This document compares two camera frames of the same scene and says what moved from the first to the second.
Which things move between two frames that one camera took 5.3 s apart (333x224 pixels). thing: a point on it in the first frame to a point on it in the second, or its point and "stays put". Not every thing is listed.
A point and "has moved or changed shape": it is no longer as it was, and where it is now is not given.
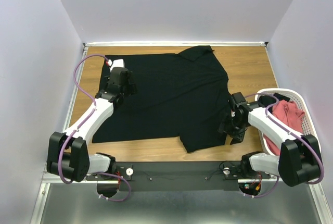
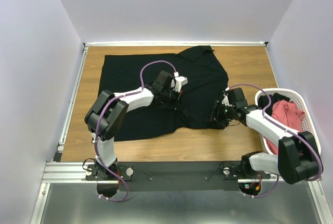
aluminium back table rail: (180, 44) stays put
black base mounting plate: (181, 176) stays put
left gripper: (131, 88) to (173, 104)
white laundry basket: (308, 124) stays put
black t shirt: (185, 95) has moved or changed shape
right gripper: (238, 136) to (218, 120)
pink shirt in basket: (289, 113) stays put
